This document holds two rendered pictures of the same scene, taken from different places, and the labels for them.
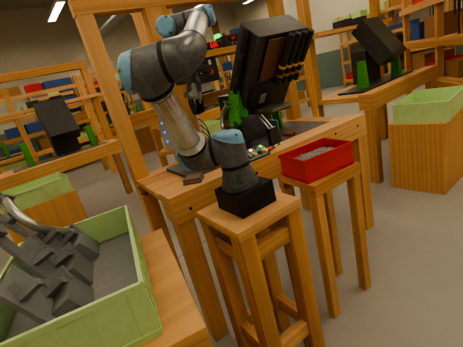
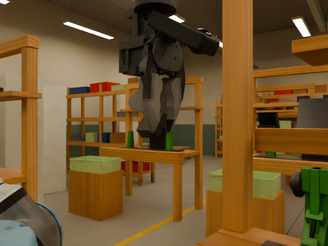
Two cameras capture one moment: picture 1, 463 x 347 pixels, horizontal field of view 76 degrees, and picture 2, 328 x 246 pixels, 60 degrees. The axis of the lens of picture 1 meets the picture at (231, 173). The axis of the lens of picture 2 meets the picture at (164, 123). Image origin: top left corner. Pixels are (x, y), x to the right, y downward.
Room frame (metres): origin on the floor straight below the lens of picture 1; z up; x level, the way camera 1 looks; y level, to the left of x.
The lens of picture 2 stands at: (1.21, -0.36, 1.29)
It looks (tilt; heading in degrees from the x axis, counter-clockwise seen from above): 0 degrees down; 69
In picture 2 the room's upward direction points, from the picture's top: straight up
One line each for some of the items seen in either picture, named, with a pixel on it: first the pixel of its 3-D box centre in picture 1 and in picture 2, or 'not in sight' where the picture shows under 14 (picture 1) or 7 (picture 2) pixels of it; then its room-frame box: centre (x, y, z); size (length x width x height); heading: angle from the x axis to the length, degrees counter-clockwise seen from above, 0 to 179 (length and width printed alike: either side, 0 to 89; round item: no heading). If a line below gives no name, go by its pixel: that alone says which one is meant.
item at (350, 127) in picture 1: (280, 158); not in sight; (1.72, -0.31, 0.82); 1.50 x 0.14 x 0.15; 119
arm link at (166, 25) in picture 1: (172, 26); not in sight; (1.27, 0.08, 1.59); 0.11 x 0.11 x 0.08; 80
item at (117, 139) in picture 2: not in sight; (106, 130); (2.37, 6.39, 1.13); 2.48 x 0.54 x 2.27; 124
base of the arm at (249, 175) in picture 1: (238, 173); not in sight; (1.14, -0.02, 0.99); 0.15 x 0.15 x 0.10
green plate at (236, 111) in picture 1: (238, 106); not in sight; (1.88, -0.14, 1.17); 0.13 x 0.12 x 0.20; 119
